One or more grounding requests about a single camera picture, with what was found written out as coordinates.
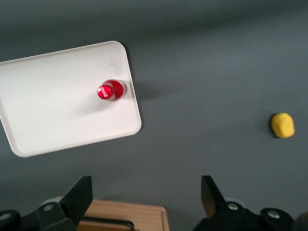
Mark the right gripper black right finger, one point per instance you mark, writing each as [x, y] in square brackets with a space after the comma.
[228, 216]

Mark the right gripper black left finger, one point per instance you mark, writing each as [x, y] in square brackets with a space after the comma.
[60, 216]

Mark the small yellow toy fruit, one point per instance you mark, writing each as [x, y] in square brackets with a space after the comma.
[282, 125]

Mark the red coke bottle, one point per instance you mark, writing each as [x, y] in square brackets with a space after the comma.
[113, 90]

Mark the wooden drawer cabinet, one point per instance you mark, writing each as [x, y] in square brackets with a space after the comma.
[132, 211]

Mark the beige rectangular tray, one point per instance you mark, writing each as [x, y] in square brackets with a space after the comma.
[48, 101]

